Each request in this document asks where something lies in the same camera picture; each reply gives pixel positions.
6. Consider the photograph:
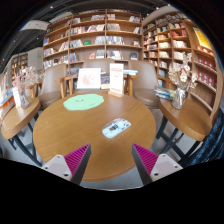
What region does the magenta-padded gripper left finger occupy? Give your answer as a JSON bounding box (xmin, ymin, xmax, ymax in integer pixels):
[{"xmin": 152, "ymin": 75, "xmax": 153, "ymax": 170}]
[{"xmin": 41, "ymin": 143, "xmax": 92, "ymax": 186}]

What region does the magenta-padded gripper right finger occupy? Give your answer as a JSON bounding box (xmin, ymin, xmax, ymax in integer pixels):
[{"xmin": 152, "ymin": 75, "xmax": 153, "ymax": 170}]
[{"xmin": 131, "ymin": 143, "xmax": 184, "ymax": 186}]

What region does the transparent light blue computer mouse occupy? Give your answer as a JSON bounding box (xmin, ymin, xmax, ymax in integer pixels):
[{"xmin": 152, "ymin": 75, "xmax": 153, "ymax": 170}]
[{"xmin": 101, "ymin": 117, "xmax": 132, "ymax": 139}]

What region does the green cloud-shaped mouse pad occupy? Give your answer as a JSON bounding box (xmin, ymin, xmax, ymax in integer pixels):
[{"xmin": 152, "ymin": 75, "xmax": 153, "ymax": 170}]
[{"xmin": 62, "ymin": 93, "xmax": 105, "ymax": 112}]

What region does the round wooden side table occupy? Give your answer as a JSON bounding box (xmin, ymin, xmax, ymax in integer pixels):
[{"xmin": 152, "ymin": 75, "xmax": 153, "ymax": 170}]
[
  {"xmin": 155, "ymin": 97, "xmax": 213, "ymax": 168},
  {"xmin": 0, "ymin": 97, "xmax": 43, "ymax": 168}
]

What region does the person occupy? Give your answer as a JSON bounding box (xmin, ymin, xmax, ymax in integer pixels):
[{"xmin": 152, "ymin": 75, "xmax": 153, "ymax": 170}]
[{"xmin": 194, "ymin": 108, "xmax": 224, "ymax": 166}]

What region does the glass vase with dried flowers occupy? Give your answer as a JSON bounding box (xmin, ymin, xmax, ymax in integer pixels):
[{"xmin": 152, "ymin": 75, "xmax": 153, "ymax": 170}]
[
  {"xmin": 167, "ymin": 53, "xmax": 199, "ymax": 111},
  {"xmin": 11, "ymin": 65, "xmax": 43, "ymax": 110}
]

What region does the stack of colourful books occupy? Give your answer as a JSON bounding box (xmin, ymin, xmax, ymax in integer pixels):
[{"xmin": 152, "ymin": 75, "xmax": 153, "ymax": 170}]
[{"xmin": 153, "ymin": 85, "xmax": 176, "ymax": 101}]

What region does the small white card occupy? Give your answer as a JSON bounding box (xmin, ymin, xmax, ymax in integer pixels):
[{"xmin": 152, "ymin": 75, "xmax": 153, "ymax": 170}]
[{"xmin": 12, "ymin": 87, "xmax": 22, "ymax": 108}]

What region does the colourful book display stand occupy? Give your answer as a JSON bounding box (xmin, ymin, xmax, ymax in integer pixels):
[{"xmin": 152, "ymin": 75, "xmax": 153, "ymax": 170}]
[{"xmin": 0, "ymin": 71, "xmax": 16, "ymax": 116}]

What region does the white framed picture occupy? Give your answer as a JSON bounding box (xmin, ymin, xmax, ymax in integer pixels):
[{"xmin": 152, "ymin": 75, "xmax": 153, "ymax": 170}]
[{"xmin": 76, "ymin": 67, "xmax": 102, "ymax": 90}]

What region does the dark blue book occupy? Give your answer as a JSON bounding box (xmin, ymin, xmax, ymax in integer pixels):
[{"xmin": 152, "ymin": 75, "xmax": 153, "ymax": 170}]
[{"xmin": 100, "ymin": 73, "xmax": 111, "ymax": 90}]

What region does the light blue book stack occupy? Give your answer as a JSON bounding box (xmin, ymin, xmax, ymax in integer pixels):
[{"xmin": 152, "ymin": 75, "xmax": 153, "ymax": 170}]
[{"xmin": 123, "ymin": 69, "xmax": 139, "ymax": 76}]

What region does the white sign on wooden base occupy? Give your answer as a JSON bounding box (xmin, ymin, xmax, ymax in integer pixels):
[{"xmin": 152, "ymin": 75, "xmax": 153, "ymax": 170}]
[{"xmin": 108, "ymin": 62, "xmax": 125, "ymax": 98}]

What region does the small distant wooden bookshelf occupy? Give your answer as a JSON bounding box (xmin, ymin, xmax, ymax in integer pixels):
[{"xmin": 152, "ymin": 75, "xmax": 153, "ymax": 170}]
[{"xmin": 9, "ymin": 52, "xmax": 29, "ymax": 81}]

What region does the curved wooden bookshelf unit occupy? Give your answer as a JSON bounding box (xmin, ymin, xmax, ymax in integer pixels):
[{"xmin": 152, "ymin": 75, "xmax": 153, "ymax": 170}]
[{"xmin": 141, "ymin": 11, "xmax": 224, "ymax": 123}]

